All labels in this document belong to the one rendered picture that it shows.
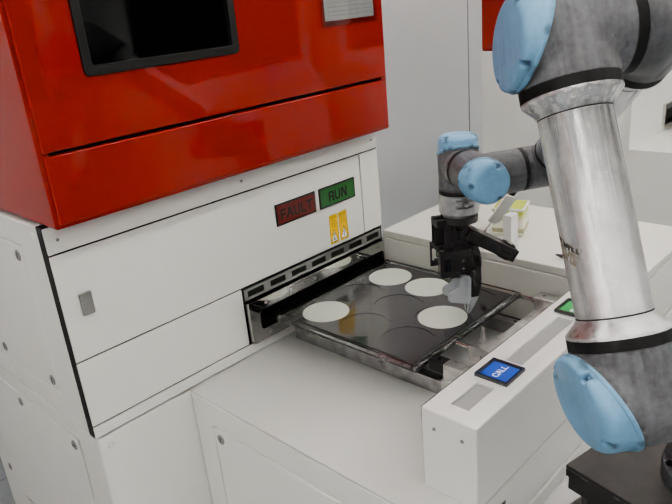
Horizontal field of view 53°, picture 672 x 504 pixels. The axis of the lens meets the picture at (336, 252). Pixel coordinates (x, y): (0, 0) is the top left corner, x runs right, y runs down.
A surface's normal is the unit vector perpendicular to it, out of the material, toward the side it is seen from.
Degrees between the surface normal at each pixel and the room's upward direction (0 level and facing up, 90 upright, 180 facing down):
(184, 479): 90
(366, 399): 0
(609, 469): 2
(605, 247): 70
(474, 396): 0
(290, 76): 90
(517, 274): 90
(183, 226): 90
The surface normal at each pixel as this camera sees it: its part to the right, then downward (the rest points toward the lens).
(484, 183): 0.17, 0.34
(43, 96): 0.73, 0.18
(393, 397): -0.09, -0.93
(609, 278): -0.28, 0.02
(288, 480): -0.69, 0.32
